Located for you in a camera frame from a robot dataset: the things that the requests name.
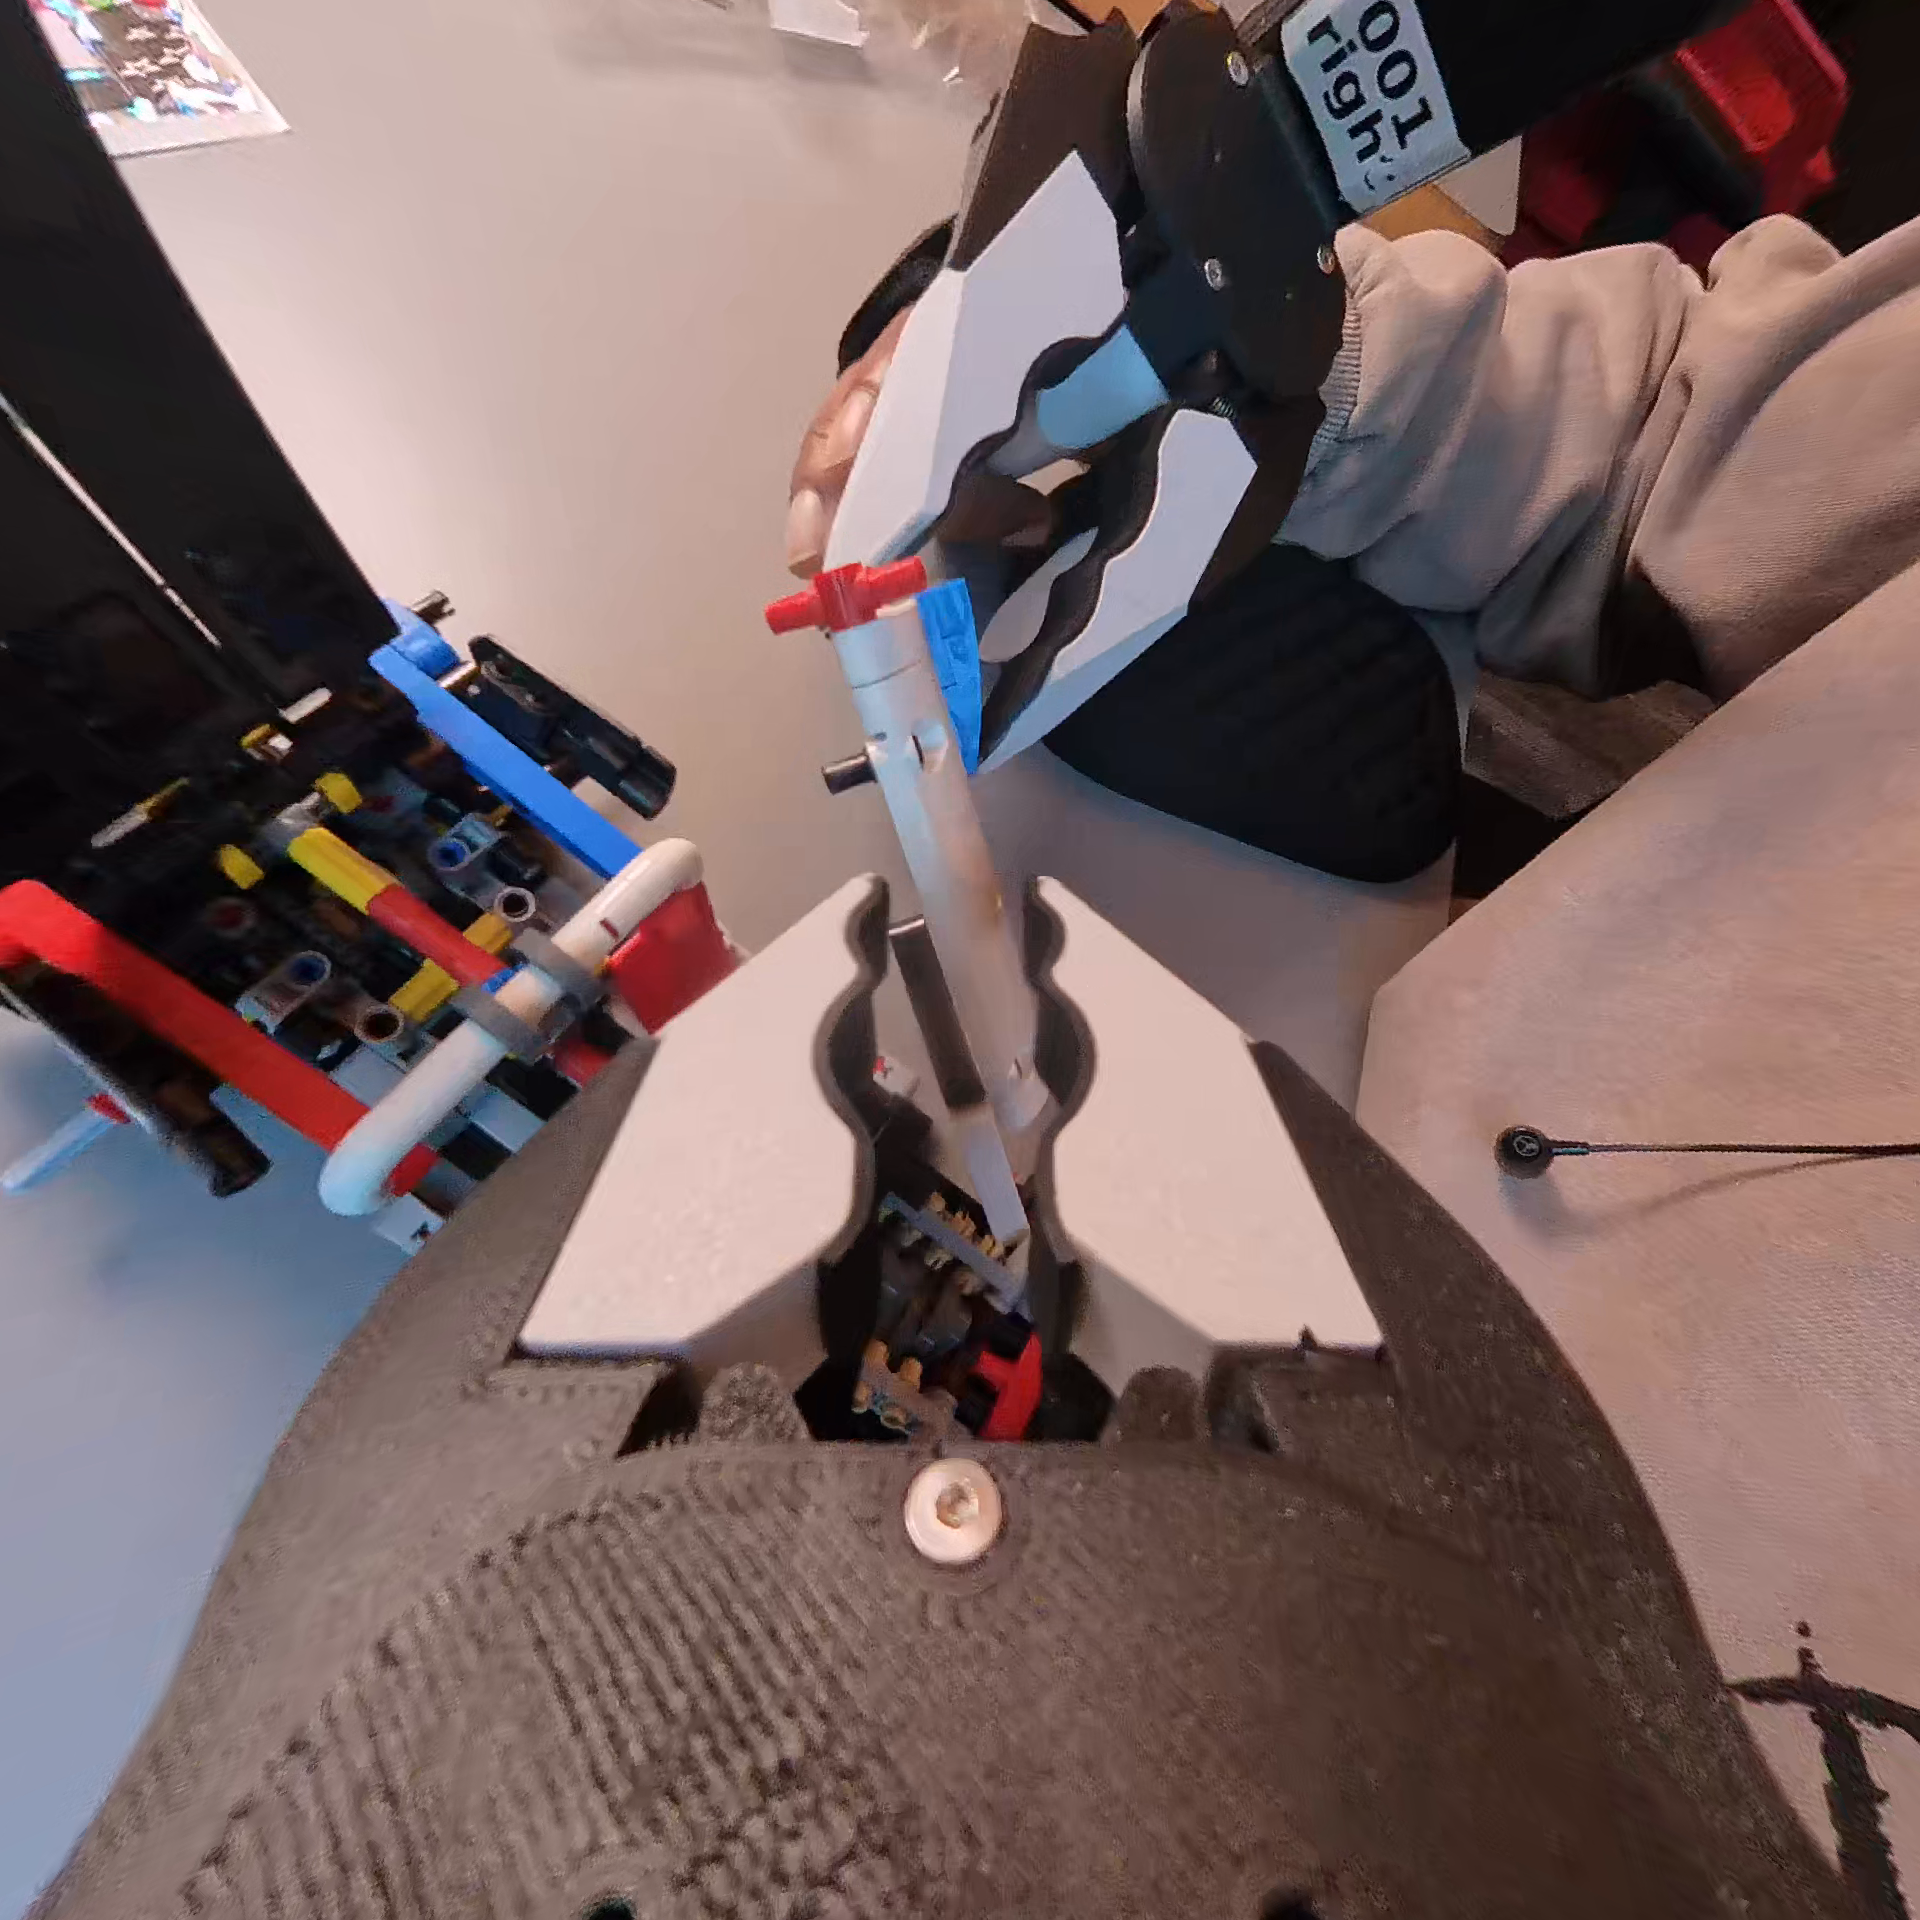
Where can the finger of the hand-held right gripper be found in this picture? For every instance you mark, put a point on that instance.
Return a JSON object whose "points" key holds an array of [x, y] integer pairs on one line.
{"points": [[1184, 511], [991, 330]]}

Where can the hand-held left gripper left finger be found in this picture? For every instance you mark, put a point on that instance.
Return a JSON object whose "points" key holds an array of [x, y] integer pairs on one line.
{"points": [[705, 1185]]}

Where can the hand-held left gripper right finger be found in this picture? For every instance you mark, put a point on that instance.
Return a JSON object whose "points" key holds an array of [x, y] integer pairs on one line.
{"points": [[1215, 1185]]}

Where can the white and blue lego panel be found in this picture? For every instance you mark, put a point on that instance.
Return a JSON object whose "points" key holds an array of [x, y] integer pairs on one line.
{"points": [[937, 840]]}

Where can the lego race car model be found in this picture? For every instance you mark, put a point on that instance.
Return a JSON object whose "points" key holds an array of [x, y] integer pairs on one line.
{"points": [[150, 990]]}

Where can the person's right forearm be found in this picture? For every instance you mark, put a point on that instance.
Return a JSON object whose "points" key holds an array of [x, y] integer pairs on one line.
{"points": [[1576, 420]]}

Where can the red plastic case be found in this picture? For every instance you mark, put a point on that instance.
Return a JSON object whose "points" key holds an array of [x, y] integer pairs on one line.
{"points": [[1724, 135]]}

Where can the holographic sticker sheet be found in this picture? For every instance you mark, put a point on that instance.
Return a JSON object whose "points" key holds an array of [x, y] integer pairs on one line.
{"points": [[166, 75]]}

